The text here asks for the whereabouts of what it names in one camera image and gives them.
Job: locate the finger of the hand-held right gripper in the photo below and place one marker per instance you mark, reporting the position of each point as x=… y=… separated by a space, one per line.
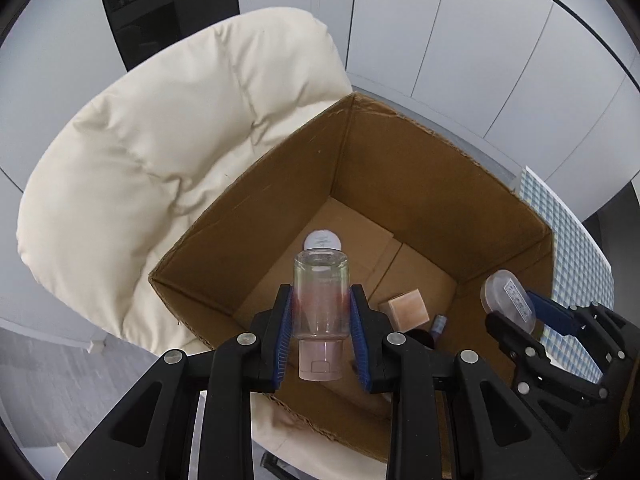
x=522 y=355
x=552 y=312

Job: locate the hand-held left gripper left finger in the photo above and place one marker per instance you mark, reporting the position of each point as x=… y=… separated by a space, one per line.
x=282 y=335

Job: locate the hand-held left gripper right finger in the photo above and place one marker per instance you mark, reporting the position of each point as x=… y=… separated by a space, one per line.
x=360 y=340

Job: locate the small clear round case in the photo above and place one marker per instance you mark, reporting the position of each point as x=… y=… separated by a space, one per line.
x=505 y=295

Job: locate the clear bottle with pink cap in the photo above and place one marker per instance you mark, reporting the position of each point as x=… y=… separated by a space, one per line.
x=320 y=300

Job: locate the small wooden cube box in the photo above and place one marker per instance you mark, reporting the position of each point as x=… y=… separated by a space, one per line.
x=405 y=310

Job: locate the small purple bottle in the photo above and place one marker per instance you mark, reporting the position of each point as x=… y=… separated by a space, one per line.
x=438 y=327

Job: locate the white round powder compact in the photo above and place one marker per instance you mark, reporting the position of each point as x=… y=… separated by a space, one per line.
x=322 y=240

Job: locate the brown cardboard box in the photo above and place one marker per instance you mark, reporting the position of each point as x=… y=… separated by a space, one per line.
x=400 y=185

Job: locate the blue yellow checkered tablecloth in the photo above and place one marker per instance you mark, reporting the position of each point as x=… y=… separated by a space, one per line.
x=570 y=270

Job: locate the cream cushioned chair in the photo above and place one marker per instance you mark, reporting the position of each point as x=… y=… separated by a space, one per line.
x=150 y=135

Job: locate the white tall cabinets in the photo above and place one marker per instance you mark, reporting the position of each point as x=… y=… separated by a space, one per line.
x=450 y=35

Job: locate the black glass cabinet door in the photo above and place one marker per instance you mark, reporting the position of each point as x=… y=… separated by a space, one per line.
x=165 y=5

